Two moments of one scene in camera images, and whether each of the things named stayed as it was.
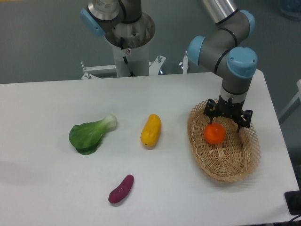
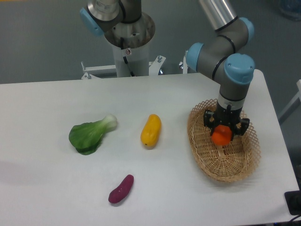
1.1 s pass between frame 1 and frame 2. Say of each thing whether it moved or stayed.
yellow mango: stayed
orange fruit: moved
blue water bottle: stayed
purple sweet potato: stayed
